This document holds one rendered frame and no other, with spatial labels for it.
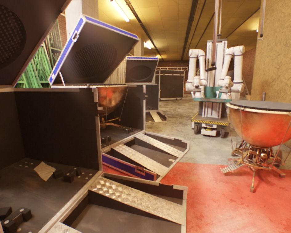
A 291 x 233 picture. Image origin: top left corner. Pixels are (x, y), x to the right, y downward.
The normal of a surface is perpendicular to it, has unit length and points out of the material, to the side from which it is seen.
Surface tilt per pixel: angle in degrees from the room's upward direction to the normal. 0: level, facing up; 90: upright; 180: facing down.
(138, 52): 90
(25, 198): 0
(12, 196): 0
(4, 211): 0
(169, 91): 90
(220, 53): 90
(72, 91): 90
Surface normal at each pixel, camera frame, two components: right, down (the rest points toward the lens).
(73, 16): -0.19, 0.21
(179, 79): 0.33, 0.20
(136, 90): -0.55, 0.18
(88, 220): 0.03, -0.98
